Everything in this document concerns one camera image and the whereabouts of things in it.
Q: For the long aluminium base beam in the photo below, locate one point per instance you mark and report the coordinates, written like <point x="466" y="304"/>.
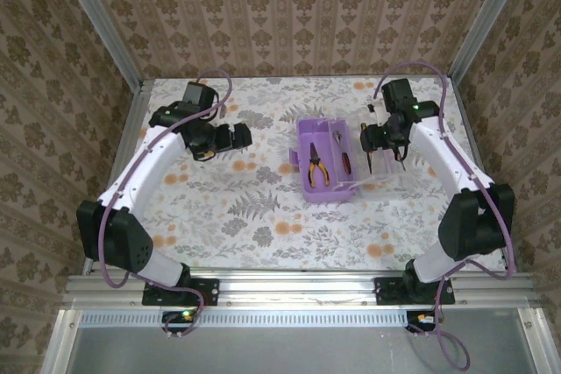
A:
<point x="298" y="288"/>

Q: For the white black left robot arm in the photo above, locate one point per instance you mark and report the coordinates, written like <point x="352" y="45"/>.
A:
<point x="144" y="168"/>

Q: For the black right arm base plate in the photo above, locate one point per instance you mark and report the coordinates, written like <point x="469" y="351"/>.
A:
<point x="385" y="293"/>

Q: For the grey metal shelf panel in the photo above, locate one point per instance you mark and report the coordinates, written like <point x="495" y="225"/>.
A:
<point x="285" y="352"/>

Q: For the right aluminium corner post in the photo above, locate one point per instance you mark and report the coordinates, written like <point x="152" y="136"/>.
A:
<point x="487" y="19"/>

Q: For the yellow black screwdriver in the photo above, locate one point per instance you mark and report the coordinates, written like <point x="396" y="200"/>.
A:
<point x="369" y="159"/>

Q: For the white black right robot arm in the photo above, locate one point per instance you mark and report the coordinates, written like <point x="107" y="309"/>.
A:
<point x="451" y="159"/>

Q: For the aluminium frame strut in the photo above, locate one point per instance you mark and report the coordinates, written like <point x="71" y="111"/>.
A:
<point x="59" y="343"/>
<point x="534" y="343"/>

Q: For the aluminium corner post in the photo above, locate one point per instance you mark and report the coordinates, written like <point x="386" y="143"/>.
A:
<point x="487" y="19"/>
<point x="98" y="19"/>

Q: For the right aluminium side rail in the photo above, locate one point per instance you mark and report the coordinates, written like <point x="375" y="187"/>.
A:
<point x="470" y="129"/>

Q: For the aluminium side rail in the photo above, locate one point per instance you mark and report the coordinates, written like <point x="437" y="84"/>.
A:
<point x="470" y="129"/>
<point x="137" y="102"/>

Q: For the left aluminium side rail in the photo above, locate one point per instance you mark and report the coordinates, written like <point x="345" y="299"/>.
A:
<point x="137" y="102"/>

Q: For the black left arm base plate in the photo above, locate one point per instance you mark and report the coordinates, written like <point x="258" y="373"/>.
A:
<point x="210" y="293"/>

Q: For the left aluminium corner post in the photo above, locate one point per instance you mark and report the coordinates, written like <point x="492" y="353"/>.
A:
<point x="98" y="19"/>

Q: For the floral printed tablecloth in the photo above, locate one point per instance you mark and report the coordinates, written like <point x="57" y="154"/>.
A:
<point x="307" y="238"/>

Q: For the purple plastic tool box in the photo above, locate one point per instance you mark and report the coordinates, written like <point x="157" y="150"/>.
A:
<point x="315" y="196"/>

